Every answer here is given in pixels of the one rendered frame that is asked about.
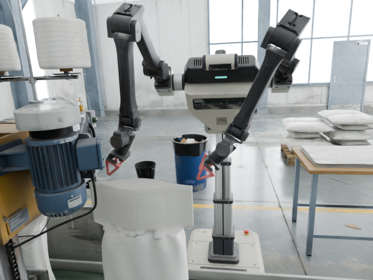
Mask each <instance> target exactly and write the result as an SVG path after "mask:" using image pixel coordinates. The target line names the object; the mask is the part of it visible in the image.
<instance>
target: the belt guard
mask: <svg viewBox="0 0 373 280"><path fill-rule="evenodd" d="M44 99H45V98H42V99H40V100H44ZM46 99H47V100H44V101H45V102H48V101H56V103H50V104H43V103H35V104H28V105H26V106H24V107H22V108H19V109H17V110H15V111H13V115H14V120H15V124H16V129H17V130H19V131H45V130H50V129H58V128H64V127H70V126H74V125H76V124H79V123H80V122H81V116H80V109H79V105H77V104H75V103H73V102H71V101H69V100H67V99H65V98H63V97H47V98H46Z"/></svg>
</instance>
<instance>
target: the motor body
mask: <svg viewBox="0 0 373 280"><path fill-rule="evenodd" d="M77 138H78V132H76V131H72V132H71V133H70V134H66V135H63V136H59V137H52V138H32V137H30V136H29V137H27V138H26V139H25V144H26V145H25V147H26V151H27V157H28V154H29V157H28V162H29V160H30V162H29V167H30V172H31V178H32V183H33V186H34V187H35V189H34V195H33V196H34V197H35V198H36V202H37V207H38V210H39V211H40V212H41V214H43V215H44V216H47V217H64V216H68V215H70V214H73V213H75V212H78V211H79V210H80V209H82V208H83V207H84V205H85V203H86V201H87V189H86V186H87V184H86V183H85V180H84V179H83V178H81V176H80V171H79V169H78V168H77V167H76V162H75V155H74V147H75V145H76V141H77V140H76V139H77ZM30 163H31V166H30Z"/></svg>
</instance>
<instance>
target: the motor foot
mask: <svg viewBox="0 0 373 280"><path fill-rule="evenodd" d="M27 169H30V167H29V162H28V157H27V151H26V147H25V144H23V141H22V139H16V140H13V141H11V142H8V143H5V144H2V145H0V176H2V175H4V174H6V173H8V172H10V171H21V170H27Z"/></svg>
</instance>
